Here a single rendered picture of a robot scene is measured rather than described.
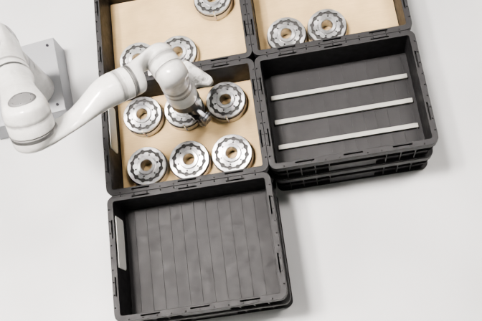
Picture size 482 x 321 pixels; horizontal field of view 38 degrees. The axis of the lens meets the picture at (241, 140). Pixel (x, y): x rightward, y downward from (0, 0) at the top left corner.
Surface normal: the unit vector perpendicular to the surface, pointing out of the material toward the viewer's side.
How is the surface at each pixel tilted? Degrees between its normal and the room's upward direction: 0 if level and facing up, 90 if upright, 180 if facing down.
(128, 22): 0
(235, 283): 0
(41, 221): 0
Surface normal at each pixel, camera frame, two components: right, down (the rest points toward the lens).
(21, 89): -0.12, -0.86
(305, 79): -0.14, -0.31
